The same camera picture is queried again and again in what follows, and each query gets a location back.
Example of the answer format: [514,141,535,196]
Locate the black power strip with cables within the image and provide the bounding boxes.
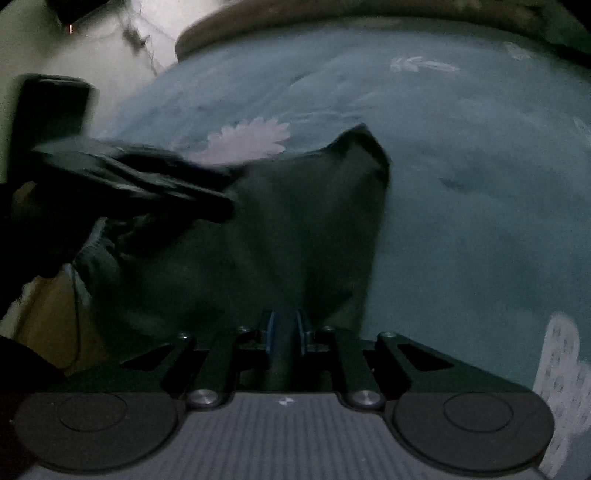
[121,4,163,78]

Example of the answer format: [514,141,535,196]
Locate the black wall television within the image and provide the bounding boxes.
[46,0,125,24]

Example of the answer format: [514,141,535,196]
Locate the person's left hand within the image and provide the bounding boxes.
[0,180,90,278]

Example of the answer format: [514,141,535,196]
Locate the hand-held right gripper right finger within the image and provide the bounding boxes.
[295,310,454,409]

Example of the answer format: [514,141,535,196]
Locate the teal floral bed sheet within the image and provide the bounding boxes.
[92,18,591,476]

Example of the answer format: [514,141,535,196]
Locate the beige folded quilt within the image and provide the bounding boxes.
[175,0,555,63]

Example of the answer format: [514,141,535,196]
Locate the dark green pants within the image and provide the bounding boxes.
[69,124,392,393]

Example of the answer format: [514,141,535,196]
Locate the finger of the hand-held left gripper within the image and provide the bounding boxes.
[111,152,237,222]

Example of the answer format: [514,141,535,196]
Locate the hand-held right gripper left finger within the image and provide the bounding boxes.
[121,311,277,409]

